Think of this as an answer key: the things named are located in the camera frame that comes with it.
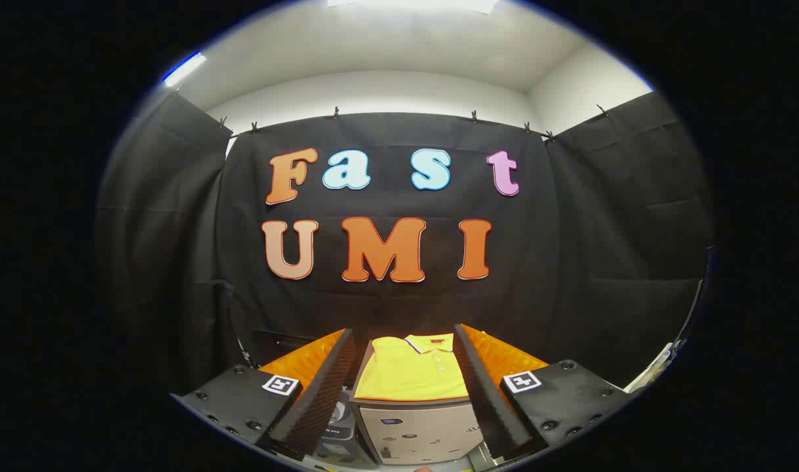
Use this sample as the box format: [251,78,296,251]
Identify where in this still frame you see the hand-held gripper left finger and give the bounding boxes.
[170,328,357,463]

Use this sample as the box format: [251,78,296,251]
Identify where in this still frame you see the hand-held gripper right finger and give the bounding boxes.
[454,323,636,463]

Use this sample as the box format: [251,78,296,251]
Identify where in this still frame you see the dark grey washing machine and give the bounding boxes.
[311,390,377,470]

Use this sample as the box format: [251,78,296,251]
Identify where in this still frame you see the yellow polo shirt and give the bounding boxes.
[353,333,471,402]

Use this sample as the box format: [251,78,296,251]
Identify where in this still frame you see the beige cabinet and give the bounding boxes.
[349,393,498,466]

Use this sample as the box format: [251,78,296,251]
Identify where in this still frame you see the white paper sheets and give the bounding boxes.
[625,341,683,394]

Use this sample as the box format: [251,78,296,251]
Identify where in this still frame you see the row of black cloth clips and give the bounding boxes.
[173,84,610,142]

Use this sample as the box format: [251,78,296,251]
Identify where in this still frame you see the ceiling light tube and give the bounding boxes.
[163,52,207,88]

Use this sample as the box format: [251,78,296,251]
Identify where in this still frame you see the ceiling light panel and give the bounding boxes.
[327,0,499,14]

